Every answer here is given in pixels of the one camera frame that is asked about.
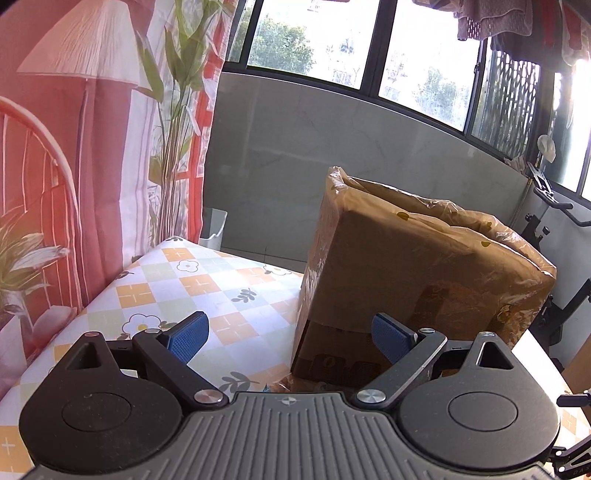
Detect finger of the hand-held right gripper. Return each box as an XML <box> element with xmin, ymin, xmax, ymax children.
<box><xmin>556</xmin><ymin>390</ymin><xmax>591</xmax><ymax>408</ymax></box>
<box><xmin>549</xmin><ymin>438</ymin><xmax>591</xmax><ymax>478</ymax></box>

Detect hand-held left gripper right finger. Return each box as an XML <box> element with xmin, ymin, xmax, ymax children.
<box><xmin>353</xmin><ymin>313</ymin><xmax>532</xmax><ymax>411</ymax></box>

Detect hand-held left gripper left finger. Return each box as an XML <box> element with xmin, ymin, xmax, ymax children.
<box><xmin>48</xmin><ymin>311</ymin><xmax>230</xmax><ymax>409</ymax></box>

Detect brown cardboard box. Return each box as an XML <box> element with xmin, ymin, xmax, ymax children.
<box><xmin>288</xmin><ymin>165</ymin><xmax>557</xmax><ymax>393</ymax></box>

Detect checked floral tablecloth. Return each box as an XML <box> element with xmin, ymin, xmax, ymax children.
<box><xmin>0</xmin><ymin>235</ymin><xmax>591</xmax><ymax>476</ymax></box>

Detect white waste bin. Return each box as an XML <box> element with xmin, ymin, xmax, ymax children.
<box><xmin>198</xmin><ymin>208</ymin><xmax>228</xmax><ymax>252</ymax></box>

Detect black exercise bike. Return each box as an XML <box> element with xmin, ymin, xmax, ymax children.
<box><xmin>524</xmin><ymin>161</ymin><xmax>591</xmax><ymax>370</ymax></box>

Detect printed red curtain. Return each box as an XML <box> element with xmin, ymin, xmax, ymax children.
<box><xmin>0</xmin><ymin>0</ymin><xmax>236</xmax><ymax>402</ymax></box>

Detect black framed window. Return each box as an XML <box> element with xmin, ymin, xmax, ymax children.
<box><xmin>226</xmin><ymin>0</ymin><xmax>591</xmax><ymax>204</ymax></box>

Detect hanging dark clothes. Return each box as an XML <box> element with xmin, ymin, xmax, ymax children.
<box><xmin>455</xmin><ymin>0</ymin><xmax>591</xmax><ymax>65</ymax></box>

